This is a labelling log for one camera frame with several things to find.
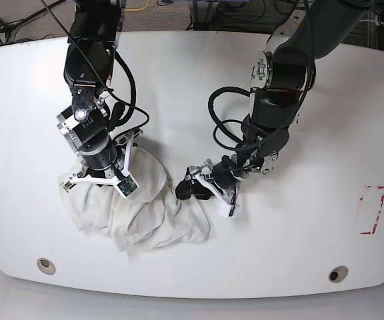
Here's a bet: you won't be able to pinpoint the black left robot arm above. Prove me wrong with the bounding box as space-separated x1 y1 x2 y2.
175 1 374 217

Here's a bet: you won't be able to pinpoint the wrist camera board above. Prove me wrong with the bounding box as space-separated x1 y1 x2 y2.
117 175 139 198
218 201 239 219

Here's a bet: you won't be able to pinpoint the black tripod legs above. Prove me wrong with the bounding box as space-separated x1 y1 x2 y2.
0 8 47 44

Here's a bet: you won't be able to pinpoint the white T-shirt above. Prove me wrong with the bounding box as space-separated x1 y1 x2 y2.
58 147 211 252

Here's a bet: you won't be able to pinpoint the left table cable grommet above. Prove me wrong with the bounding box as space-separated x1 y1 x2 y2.
37 258 56 275

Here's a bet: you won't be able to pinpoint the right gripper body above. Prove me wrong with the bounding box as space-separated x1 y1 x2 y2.
63 129 143 192

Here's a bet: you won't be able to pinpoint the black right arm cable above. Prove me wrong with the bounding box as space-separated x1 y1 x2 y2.
107 53 151 133

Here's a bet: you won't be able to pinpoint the right table cable grommet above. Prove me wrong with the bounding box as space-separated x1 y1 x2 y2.
328 266 349 283

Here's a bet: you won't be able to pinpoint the table cable grommet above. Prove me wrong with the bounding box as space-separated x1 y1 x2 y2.
37 258 56 275
328 266 349 283

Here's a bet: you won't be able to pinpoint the yellow cable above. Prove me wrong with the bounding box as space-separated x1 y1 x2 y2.
125 0 151 13

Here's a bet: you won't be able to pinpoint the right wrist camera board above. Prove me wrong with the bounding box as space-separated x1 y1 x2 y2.
117 175 139 198

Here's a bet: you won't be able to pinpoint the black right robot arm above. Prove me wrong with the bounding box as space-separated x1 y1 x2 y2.
57 1 142 197

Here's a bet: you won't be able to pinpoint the red tape rectangle marking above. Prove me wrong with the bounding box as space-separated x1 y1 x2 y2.
355 185 384 235

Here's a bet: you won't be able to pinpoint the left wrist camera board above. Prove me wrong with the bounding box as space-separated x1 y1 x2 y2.
218 201 239 219

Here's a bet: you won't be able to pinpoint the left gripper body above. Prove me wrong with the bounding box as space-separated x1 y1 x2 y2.
185 155 245 206

